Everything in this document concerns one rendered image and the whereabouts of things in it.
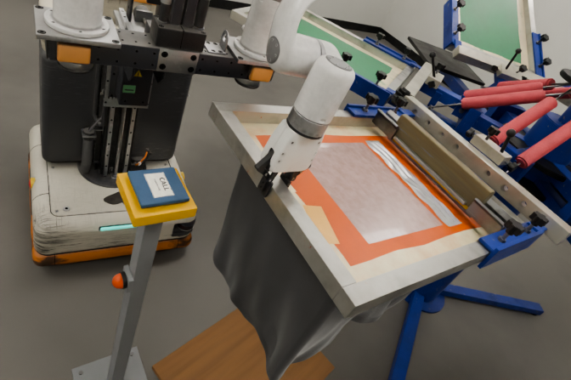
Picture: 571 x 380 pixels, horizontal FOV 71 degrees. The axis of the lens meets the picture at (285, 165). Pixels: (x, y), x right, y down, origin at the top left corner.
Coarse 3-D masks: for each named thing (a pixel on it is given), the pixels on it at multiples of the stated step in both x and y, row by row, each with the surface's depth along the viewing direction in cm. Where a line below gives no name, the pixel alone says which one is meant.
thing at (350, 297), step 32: (224, 128) 93; (256, 160) 85; (288, 192) 81; (288, 224) 77; (320, 256) 70; (448, 256) 87; (480, 256) 92; (352, 288) 67; (384, 288) 70; (416, 288) 80
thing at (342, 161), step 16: (336, 144) 115; (352, 144) 119; (384, 144) 128; (320, 160) 104; (336, 160) 107; (352, 160) 111; (368, 160) 115; (400, 160) 124; (304, 176) 95; (320, 176) 98; (336, 176) 101; (352, 176) 104; (368, 176) 107; (384, 176) 111; (416, 176) 120
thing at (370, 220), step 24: (312, 192) 91; (336, 192) 95; (360, 192) 99; (384, 192) 104; (408, 192) 109; (432, 192) 116; (336, 216) 88; (360, 216) 91; (384, 216) 95; (408, 216) 100; (432, 216) 105; (456, 216) 110; (360, 240) 84; (384, 240) 88; (408, 240) 92; (432, 240) 96
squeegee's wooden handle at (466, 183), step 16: (400, 128) 126; (416, 128) 122; (416, 144) 122; (432, 144) 118; (432, 160) 118; (448, 160) 114; (448, 176) 114; (464, 176) 111; (464, 192) 111; (480, 192) 108
